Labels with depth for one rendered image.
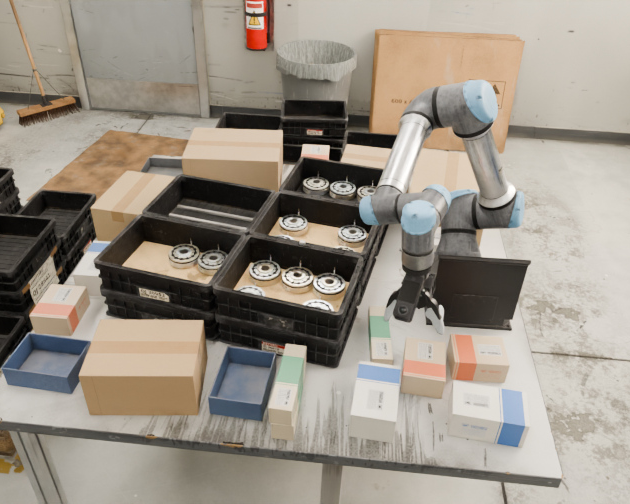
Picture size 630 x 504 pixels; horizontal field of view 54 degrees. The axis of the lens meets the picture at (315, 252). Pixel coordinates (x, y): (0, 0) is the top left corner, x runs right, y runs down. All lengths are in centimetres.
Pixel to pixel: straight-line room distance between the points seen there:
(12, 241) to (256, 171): 115
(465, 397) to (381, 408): 24
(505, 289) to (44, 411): 141
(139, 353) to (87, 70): 390
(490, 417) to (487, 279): 47
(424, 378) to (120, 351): 85
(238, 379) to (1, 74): 438
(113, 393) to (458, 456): 94
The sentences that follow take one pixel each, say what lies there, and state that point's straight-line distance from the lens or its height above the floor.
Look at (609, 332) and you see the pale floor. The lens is 343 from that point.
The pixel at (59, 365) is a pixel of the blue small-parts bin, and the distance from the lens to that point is 203.
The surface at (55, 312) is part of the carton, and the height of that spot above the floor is 78.
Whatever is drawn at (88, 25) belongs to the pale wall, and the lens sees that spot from 529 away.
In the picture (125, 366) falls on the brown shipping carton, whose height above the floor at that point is 86.
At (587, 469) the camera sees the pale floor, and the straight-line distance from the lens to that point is 278.
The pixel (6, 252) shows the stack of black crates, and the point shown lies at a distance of 297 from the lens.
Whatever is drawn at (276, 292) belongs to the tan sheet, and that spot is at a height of 83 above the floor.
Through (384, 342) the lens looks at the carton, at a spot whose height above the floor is 76.
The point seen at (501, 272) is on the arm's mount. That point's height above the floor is 93.
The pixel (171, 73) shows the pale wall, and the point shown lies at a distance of 518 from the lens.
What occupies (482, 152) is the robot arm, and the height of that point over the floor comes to 130.
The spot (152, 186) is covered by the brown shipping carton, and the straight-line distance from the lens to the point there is 251.
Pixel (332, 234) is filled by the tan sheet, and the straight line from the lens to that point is 223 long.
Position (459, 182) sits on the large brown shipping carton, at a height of 90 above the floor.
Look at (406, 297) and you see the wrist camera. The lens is 146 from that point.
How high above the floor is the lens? 208
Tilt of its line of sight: 36 degrees down
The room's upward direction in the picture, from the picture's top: 2 degrees clockwise
